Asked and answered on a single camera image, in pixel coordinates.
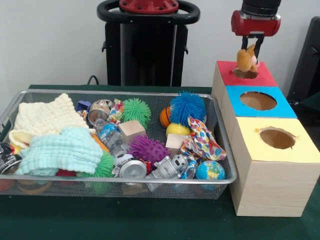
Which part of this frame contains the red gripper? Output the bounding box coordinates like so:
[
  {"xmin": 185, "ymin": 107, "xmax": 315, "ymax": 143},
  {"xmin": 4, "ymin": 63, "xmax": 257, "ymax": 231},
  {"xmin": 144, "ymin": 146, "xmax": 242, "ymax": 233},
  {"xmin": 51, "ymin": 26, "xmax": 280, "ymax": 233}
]
[{"xmin": 230, "ymin": 9, "xmax": 282, "ymax": 60}]

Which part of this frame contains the mint green waffle cloth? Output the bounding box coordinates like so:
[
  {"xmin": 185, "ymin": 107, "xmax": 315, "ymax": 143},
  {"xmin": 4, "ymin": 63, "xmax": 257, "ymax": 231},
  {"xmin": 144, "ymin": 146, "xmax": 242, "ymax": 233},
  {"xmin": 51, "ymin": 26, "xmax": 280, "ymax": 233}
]
[{"xmin": 15, "ymin": 126, "xmax": 105, "ymax": 176}]

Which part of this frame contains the wooden box with three holes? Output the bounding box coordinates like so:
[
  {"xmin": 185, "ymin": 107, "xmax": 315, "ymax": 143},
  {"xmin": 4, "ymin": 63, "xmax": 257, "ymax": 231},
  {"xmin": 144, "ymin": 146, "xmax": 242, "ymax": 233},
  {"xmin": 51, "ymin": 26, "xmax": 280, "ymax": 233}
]
[{"xmin": 211, "ymin": 60, "xmax": 320, "ymax": 217}]

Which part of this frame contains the shallow metal mesh bin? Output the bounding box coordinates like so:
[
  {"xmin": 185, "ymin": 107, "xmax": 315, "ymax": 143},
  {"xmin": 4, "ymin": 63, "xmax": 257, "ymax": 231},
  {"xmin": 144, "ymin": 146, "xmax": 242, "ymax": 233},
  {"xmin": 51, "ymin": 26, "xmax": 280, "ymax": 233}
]
[{"xmin": 0, "ymin": 89, "xmax": 238, "ymax": 200}]

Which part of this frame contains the black upright panel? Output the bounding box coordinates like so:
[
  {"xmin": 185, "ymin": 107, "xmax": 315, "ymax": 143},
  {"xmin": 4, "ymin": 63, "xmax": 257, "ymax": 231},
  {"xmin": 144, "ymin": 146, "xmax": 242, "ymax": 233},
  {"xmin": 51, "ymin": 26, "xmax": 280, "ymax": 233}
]
[{"xmin": 286, "ymin": 16, "xmax": 320, "ymax": 101}]

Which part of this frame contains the dark green table cloth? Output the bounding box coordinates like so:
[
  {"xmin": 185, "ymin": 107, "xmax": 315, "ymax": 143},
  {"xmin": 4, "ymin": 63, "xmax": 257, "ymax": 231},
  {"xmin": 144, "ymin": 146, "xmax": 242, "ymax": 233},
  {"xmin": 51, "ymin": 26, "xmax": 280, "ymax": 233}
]
[
  {"xmin": 298, "ymin": 90, "xmax": 320, "ymax": 109},
  {"xmin": 0, "ymin": 84, "xmax": 320, "ymax": 240}
]

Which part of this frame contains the blue spiky ball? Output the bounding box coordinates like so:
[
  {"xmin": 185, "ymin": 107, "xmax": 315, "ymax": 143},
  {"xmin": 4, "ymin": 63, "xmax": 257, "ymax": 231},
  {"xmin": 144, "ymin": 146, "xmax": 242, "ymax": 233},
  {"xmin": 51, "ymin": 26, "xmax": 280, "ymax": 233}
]
[{"xmin": 169, "ymin": 91, "xmax": 207, "ymax": 127}]

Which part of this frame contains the colourful heart print cloth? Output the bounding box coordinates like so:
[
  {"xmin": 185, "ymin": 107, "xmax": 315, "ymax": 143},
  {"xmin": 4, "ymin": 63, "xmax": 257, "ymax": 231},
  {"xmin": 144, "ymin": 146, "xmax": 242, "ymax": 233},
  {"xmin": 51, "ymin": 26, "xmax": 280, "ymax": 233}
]
[{"xmin": 180, "ymin": 116, "xmax": 228, "ymax": 161}]

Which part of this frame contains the yellow plastic ball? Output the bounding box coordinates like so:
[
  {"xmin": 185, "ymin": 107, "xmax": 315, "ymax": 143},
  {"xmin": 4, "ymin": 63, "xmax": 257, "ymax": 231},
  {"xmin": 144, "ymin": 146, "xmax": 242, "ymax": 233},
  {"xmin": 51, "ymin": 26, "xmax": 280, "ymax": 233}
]
[{"xmin": 165, "ymin": 122, "xmax": 192, "ymax": 137}]

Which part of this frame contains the globe print ball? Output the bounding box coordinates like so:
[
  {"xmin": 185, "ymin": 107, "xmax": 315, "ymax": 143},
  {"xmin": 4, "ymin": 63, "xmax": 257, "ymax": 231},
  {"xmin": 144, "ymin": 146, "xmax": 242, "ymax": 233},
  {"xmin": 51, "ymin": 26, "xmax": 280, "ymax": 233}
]
[{"xmin": 195, "ymin": 160, "xmax": 226, "ymax": 180}]

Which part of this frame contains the purple spiky ball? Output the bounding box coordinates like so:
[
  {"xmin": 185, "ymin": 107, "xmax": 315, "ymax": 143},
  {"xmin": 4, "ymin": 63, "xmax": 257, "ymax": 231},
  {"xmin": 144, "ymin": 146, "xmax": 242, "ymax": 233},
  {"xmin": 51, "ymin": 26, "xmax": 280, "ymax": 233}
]
[{"xmin": 128, "ymin": 134, "xmax": 171, "ymax": 163}]

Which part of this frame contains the silver toy robot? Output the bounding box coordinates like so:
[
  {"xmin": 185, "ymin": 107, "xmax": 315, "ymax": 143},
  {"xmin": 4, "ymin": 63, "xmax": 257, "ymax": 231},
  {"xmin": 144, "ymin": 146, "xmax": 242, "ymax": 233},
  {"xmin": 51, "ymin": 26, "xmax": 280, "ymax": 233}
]
[{"xmin": 146, "ymin": 154, "xmax": 189, "ymax": 180}]

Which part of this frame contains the green spiky ball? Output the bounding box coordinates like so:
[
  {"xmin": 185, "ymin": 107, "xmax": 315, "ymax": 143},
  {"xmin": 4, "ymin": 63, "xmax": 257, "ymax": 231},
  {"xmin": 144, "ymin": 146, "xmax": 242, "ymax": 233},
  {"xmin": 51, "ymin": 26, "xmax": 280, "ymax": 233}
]
[{"xmin": 77, "ymin": 151, "xmax": 116, "ymax": 178}]

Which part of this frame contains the cream waffle cloth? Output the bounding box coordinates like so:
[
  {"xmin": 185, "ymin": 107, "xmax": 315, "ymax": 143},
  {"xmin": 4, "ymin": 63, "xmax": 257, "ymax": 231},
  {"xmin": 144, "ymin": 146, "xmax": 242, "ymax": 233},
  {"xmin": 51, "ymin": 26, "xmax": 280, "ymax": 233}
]
[{"xmin": 8, "ymin": 93, "xmax": 96, "ymax": 148}]

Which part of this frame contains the black and red robot pedestal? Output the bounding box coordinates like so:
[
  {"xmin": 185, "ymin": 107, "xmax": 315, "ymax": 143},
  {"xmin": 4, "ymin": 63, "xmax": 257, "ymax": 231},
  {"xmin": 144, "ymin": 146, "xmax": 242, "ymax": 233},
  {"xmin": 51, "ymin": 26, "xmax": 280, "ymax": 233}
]
[{"xmin": 96, "ymin": 0, "xmax": 201, "ymax": 87}]

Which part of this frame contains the black cable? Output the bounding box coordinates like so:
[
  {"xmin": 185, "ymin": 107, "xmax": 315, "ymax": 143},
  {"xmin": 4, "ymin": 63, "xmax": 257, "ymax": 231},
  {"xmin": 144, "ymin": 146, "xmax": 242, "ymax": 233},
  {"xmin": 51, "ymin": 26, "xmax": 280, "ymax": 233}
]
[{"xmin": 86, "ymin": 74, "xmax": 100, "ymax": 86}]

